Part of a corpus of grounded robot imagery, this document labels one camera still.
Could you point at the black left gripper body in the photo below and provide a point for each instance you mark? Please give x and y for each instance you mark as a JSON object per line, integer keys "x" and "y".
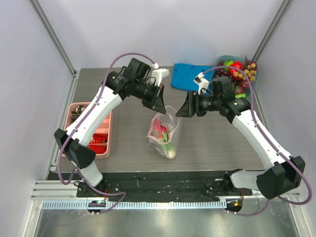
{"x": 149, "y": 94}

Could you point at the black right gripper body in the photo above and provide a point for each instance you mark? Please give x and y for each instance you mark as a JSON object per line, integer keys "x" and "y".
{"x": 192, "y": 104}

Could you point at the pink toy dragon fruit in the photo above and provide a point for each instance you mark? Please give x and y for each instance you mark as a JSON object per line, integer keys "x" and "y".
{"x": 159, "y": 132}

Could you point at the clear pink-dotted zip bag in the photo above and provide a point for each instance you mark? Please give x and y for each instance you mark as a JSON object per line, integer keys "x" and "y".
{"x": 173, "y": 125}

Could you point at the beige toy potato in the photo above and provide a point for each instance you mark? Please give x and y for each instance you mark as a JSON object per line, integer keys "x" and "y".
{"x": 170, "y": 153}

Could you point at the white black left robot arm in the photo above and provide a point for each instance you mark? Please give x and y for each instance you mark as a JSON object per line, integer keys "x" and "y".
{"x": 139, "y": 80}

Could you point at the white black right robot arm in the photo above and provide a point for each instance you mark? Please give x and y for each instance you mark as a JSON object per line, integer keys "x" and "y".
{"x": 282, "y": 171}

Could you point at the blue folded cloth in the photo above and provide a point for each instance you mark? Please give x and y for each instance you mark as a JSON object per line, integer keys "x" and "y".
{"x": 183, "y": 76}

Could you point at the purple toy grape bunch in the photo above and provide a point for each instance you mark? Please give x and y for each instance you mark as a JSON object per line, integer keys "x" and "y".
{"x": 224, "y": 72}

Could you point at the green toy cucumber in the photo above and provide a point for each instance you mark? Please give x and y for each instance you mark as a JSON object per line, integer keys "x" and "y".
{"x": 241, "y": 95}

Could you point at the green toy vegetable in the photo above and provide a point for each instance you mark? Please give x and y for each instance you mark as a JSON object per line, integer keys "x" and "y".
{"x": 229, "y": 63}

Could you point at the red toy bell pepper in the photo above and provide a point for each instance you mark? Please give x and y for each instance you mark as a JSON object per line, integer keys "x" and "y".
{"x": 234, "y": 71}

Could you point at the teal plastic fruit basket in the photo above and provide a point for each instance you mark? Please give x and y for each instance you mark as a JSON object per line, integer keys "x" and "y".
{"x": 237, "y": 88}

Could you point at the brown toy longan bunch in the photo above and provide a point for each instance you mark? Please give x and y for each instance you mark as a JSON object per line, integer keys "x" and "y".
{"x": 250, "y": 68}

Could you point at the pink plastic divided organizer tray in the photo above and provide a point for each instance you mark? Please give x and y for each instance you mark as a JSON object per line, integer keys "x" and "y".
{"x": 104, "y": 127}

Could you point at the rose patterned dark cloth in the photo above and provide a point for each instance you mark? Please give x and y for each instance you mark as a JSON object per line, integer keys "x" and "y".
{"x": 78, "y": 109}

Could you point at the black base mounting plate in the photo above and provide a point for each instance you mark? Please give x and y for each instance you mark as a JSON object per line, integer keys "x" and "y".
{"x": 181, "y": 175}

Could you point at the lower red folded cloth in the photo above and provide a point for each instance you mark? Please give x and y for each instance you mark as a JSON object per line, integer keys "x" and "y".
{"x": 98, "y": 149}

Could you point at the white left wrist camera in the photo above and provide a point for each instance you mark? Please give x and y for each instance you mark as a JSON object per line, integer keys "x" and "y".
{"x": 158, "y": 74}

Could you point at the white slotted cable duct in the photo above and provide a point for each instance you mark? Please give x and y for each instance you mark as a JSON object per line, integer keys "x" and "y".
{"x": 96, "y": 204}

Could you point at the aluminium frame rail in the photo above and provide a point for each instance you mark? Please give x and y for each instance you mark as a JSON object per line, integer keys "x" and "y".
{"x": 49, "y": 187}

